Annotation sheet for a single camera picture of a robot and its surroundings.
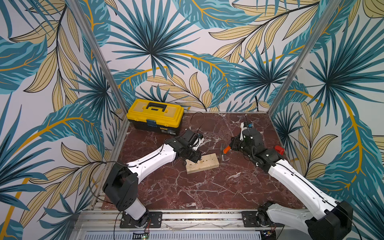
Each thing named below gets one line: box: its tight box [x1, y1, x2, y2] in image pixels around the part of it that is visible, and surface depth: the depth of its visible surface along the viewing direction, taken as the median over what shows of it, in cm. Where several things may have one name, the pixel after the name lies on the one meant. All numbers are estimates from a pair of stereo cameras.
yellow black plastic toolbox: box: [126, 98, 185, 136], surface depth 99 cm
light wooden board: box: [185, 152, 220, 175], surface depth 90 cm
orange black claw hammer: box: [221, 145, 231, 162], surface depth 87 cm
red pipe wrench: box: [274, 145, 285, 156], surface depth 100 cm
